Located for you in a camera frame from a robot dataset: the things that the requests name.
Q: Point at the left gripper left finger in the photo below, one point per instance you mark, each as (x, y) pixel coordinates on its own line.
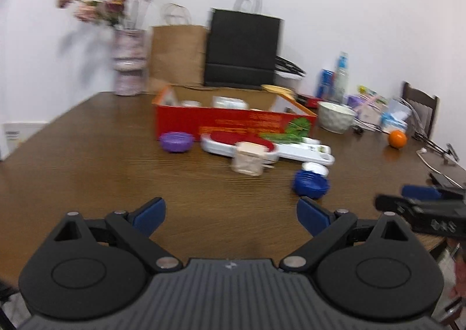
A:
(132, 231)

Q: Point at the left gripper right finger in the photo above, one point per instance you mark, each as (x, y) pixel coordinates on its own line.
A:
(329, 230)

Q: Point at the blue ribbed lid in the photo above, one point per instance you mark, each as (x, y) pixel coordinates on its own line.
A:
(310, 184)

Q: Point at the white pill bottle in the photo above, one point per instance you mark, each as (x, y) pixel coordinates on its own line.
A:
(219, 102)

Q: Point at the white tape roll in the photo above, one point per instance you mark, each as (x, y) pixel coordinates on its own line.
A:
(191, 104)

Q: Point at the small white lid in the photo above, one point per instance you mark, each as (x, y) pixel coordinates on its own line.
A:
(315, 168)

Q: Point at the black phone stand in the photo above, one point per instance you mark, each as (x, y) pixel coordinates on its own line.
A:
(448, 153)

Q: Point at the white plastic tool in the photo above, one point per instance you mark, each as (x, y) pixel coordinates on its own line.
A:
(304, 152)

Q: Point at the white green tube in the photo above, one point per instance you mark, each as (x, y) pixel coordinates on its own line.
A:
(315, 144)

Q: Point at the orange fruit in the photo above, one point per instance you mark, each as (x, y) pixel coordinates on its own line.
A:
(397, 139)

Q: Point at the purple ribbed lid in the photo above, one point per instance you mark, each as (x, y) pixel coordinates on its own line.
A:
(176, 142)

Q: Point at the beige cube toy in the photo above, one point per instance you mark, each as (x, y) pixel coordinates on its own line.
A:
(251, 159)

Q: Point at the white textured bowl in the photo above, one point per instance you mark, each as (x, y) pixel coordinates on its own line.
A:
(334, 117)

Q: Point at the dark wooden chair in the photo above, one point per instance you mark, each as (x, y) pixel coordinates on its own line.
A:
(424, 109)

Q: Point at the blue tissue pack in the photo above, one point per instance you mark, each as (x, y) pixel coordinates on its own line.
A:
(395, 121)

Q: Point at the white purple box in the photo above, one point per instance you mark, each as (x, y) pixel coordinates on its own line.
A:
(369, 109)

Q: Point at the small red box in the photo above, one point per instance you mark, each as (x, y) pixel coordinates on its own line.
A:
(309, 102)

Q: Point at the red cardboard box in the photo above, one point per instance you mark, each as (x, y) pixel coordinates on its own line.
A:
(267, 113)

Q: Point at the colourful snack packet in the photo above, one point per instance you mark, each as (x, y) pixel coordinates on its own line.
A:
(368, 94)

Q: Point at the blue soda can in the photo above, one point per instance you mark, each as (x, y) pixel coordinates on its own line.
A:
(325, 85)

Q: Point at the yellow mug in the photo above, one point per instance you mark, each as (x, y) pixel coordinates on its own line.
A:
(279, 90)

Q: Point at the clear glass bottle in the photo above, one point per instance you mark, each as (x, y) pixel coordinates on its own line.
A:
(340, 79)

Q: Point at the clear food container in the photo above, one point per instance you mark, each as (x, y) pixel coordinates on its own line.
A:
(288, 74)

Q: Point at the pink ceramic vase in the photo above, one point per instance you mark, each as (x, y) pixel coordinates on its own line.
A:
(129, 60)

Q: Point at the brown paper bag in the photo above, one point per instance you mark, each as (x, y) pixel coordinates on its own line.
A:
(177, 50)

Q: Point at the black paper bag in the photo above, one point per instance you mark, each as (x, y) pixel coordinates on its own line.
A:
(241, 47)

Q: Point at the white wall calendar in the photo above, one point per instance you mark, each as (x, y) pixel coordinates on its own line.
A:
(13, 134)

